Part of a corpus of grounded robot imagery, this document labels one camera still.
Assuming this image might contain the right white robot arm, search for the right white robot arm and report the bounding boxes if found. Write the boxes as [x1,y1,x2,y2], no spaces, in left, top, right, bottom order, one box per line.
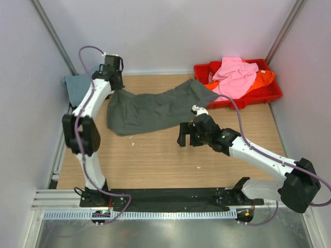
[177,114,321,213]

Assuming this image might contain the grey t shirt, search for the grey t shirt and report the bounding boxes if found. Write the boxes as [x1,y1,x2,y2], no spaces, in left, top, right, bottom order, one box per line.
[107,79,218,136]

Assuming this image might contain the folded blue t shirt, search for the folded blue t shirt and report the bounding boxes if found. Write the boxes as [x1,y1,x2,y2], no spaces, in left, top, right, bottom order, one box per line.
[61,73,91,107]

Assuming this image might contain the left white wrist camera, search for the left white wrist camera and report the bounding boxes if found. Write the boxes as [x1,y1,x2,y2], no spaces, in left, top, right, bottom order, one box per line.
[102,53,119,58]

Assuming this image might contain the slotted cable duct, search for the slotted cable duct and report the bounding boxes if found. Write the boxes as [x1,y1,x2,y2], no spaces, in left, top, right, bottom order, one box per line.
[43,209,237,220]

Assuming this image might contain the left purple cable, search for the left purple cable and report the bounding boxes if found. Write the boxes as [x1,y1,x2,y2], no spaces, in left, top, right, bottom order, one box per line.
[73,45,132,224]

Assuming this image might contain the pink t shirt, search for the pink t shirt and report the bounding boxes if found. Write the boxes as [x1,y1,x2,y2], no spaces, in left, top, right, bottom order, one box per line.
[212,57,259,99]

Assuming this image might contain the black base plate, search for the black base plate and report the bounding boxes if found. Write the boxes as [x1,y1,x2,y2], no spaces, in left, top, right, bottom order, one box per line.
[74,187,264,222]

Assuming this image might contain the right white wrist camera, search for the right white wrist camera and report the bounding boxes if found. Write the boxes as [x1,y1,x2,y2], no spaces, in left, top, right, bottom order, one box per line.
[191,105,209,116]

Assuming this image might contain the orange t shirt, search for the orange t shirt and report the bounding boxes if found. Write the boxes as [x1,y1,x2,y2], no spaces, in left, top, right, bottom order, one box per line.
[199,59,276,98]

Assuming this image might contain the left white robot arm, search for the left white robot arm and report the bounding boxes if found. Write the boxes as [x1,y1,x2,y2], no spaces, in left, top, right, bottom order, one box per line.
[62,53,124,207]

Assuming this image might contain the aluminium front rail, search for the aluminium front rail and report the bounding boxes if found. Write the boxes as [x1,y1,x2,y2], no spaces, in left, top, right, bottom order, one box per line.
[31,186,314,210]

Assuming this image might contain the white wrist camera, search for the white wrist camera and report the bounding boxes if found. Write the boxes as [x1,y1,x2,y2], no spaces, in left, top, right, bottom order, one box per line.
[102,53,119,58]
[191,105,209,116]

